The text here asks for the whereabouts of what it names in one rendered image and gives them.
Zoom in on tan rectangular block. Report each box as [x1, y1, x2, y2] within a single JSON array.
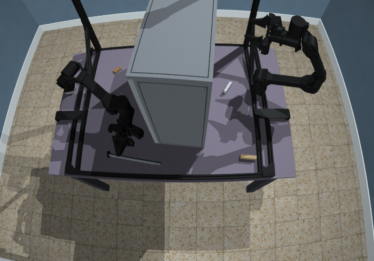
[[239, 154, 257, 160]]

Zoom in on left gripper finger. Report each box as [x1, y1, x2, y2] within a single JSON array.
[[249, 14, 268, 28], [245, 35, 263, 51]]

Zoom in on tall grey cabinet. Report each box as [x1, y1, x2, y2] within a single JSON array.
[[126, 0, 217, 148]]

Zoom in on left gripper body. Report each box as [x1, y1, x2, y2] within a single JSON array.
[[261, 13, 287, 55]]

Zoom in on tan domino tile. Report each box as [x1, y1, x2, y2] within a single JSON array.
[[113, 66, 122, 73]]

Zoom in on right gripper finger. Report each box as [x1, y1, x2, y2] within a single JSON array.
[[120, 142, 130, 155], [112, 136, 127, 157]]

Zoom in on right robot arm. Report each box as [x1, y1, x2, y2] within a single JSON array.
[[56, 61, 144, 139]]

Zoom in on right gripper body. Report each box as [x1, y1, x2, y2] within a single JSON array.
[[108, 117, 135, 147]]

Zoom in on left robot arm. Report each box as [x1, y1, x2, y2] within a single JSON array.
[[252, 16, 326, 96]]

